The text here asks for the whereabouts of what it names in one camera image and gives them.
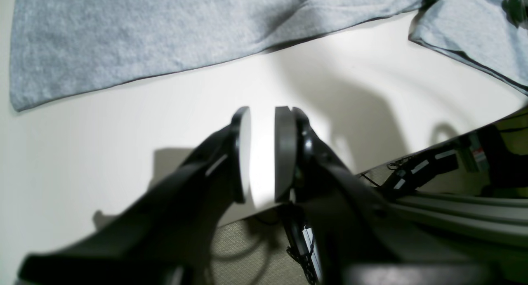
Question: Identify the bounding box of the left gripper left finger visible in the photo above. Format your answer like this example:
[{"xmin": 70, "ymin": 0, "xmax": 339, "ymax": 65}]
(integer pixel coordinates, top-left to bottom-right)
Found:
[{"xmin": 18, "ymin": 106, "xmax": 251, "ymax": 285}]

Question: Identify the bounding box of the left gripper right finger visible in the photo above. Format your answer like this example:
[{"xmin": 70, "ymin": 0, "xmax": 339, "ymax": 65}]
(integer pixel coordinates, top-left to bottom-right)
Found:
[{"xmin": 275, "ymin": 106, "xmax": 417, "ymax": 285}]

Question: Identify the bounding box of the grey T-shirt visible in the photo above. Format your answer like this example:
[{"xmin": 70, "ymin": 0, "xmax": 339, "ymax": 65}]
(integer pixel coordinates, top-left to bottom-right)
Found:
[{"xmin": 9, "ymin": 0, "xmax": 527, "ymax": 112}]

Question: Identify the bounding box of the aluminium extrusion rail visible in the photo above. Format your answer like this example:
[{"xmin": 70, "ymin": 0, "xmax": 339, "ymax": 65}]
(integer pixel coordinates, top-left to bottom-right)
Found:
[{"xmin": 391, "ymin": 192, "xmax": 528, "ymax": 248}]

